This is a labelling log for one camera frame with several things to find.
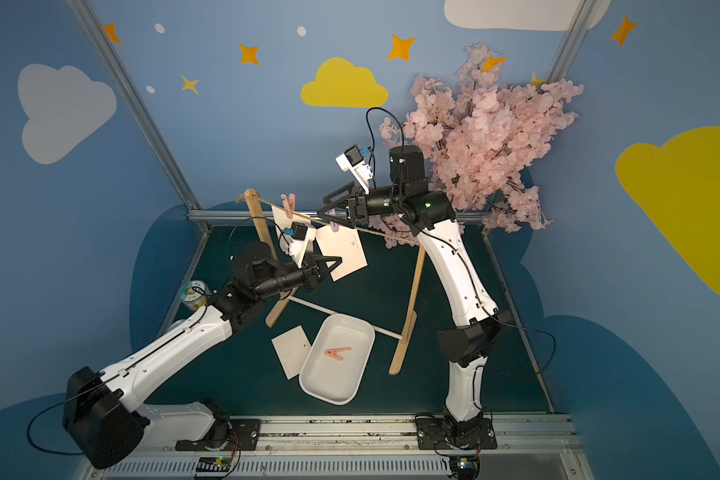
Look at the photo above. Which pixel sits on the aluminium frame post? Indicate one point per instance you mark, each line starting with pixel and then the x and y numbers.
pixel 90 23
pixel 572 41

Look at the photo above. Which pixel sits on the yellow green tin can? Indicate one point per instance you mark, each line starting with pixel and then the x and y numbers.
pixel 194 294

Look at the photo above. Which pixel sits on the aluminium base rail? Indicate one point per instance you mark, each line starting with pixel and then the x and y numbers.
pixel 530 446

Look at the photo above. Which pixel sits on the white postcard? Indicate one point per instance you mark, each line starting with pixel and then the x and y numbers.
pixel 292 349
pixel 344 243
pixel 283 227

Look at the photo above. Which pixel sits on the white plastic tray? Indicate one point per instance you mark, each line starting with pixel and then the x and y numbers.
pixel 329 380

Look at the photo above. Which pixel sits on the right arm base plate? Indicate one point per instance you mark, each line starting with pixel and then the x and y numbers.
pixel 435 433

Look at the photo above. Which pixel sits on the salmon clothespin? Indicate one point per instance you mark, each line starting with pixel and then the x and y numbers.
pixel 337 353

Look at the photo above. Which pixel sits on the left aluminium frame post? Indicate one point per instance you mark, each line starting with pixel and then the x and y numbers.
pixel 90 23

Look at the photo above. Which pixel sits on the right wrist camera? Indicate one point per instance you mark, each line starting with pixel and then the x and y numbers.
pixel 353 160

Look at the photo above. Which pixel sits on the light pink clothespin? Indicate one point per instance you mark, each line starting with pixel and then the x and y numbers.
pixel 288 205

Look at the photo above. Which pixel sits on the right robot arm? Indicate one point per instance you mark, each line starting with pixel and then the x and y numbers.
pixel 432 221

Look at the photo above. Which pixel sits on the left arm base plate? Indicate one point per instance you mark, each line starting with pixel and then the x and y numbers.
pixel 234 434

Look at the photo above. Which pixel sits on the rear aluminium floor rail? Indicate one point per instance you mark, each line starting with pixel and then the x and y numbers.
pixel 225 216

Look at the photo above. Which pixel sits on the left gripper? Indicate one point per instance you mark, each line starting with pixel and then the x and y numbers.
pixel 311 275

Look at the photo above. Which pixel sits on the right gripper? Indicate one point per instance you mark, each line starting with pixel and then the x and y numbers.
pixel 355 204

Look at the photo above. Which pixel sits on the pink cherry blossom tree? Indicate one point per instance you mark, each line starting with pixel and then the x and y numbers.
pixel 481 136

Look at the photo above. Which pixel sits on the right aluminium frame post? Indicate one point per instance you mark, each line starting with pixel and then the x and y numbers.
pixel 572 41

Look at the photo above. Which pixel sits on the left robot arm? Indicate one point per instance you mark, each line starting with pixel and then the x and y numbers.
pixel 106 412

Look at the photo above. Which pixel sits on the green circuit board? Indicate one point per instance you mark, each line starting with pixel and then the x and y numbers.
pixel 213 467

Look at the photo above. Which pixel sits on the purple clothespin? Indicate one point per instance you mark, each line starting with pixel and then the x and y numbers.
pixel 331 215

